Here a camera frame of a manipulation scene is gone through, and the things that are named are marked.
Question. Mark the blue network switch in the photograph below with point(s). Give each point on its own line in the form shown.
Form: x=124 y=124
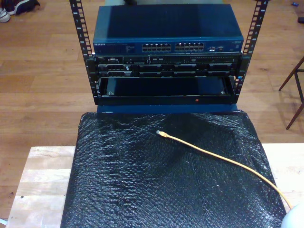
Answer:
x=166 y=23

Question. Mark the black perforated rack post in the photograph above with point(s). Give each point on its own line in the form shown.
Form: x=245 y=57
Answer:
x=255 y=26
x=80 y=26

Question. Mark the black rack server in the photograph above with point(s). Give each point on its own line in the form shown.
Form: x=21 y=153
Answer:
x=166 y=69

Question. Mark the black bubble mat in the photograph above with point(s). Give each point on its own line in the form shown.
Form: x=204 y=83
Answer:
x=142 y=178

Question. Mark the white sneaker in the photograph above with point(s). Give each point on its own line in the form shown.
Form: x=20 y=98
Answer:
x=3 y=15

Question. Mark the small blue object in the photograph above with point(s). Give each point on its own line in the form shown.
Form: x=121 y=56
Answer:
x=295 y=4

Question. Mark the dark shoe white sole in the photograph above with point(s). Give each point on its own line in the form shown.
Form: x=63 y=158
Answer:
x=21 y=6

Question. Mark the brown wooden chair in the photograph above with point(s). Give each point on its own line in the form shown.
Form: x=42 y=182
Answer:
x=291 y=75

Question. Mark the small dark object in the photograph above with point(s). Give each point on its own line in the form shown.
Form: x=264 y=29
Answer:
x=131 y=2

